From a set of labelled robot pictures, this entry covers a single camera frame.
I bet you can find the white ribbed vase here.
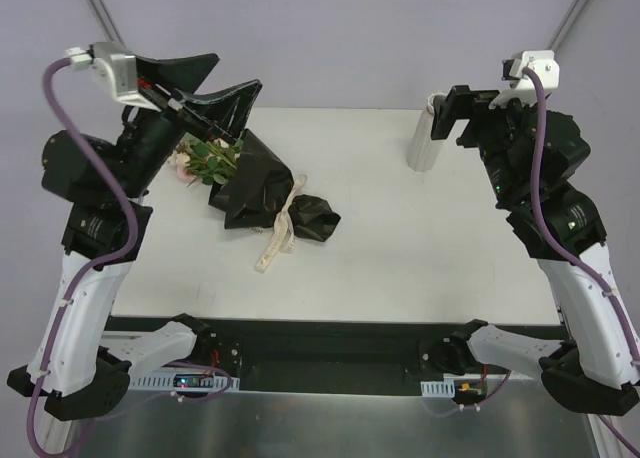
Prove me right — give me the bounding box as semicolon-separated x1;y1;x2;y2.
406;93;446;172

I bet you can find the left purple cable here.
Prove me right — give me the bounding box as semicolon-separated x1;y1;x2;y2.
25;57;234;455

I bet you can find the right white cable duct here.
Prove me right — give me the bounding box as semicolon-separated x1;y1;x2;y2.
420;378;487;399

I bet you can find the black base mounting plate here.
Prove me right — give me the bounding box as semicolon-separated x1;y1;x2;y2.
102;315;571;394

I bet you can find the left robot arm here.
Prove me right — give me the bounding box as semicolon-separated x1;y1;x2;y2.
7;48;262;421

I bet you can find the cream printed ribbon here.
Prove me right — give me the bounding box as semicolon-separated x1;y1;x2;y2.
254;174;308;273

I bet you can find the aluminium frame post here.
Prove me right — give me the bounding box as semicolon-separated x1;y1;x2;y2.
85;0;125;46
547;0;594;54

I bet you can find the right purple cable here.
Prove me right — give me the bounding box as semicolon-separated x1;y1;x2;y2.
423;66;640;458

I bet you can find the left aluminium frame post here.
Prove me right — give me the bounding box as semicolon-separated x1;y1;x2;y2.
85;0;125;46

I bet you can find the white cable duct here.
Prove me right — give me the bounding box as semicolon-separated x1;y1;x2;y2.
129;370;229;393
420;378;487;399

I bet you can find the black wrapping paper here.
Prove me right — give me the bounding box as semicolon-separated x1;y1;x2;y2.
208;129;341;242

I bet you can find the left white cable duct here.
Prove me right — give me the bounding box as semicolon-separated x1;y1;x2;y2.
129;370;229;393

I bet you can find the right aluminium frame post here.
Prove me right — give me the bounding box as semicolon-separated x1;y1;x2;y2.
547;0;594;54

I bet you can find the pink white flower bouquet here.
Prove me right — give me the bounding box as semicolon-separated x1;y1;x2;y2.
166;134;243;186

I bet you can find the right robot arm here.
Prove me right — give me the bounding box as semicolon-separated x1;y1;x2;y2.
428;85;639;416

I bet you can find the purple cable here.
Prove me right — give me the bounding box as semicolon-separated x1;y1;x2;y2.
423;66;640;458
25;57;234;455

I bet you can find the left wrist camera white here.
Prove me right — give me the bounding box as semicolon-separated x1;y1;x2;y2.
65;42;157;110

